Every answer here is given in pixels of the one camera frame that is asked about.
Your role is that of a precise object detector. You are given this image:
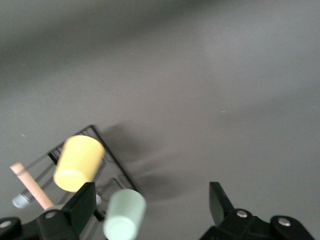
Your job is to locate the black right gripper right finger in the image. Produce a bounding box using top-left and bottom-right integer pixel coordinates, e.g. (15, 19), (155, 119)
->
(199, 181), (315, 240)

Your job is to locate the black wire cup holder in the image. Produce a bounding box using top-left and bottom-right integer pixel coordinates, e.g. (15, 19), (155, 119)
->
(9, 124), (139, 223)

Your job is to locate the pale green plastic cup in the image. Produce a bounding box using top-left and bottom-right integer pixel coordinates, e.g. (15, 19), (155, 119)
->
(102, 188), (147, 240)

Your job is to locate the yellow plastic cup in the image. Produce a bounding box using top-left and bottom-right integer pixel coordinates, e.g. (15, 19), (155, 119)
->
(53, 134), (106, 193)

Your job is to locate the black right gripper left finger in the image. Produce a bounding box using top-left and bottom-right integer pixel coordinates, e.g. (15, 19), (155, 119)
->
(0, 181), (97, 240)

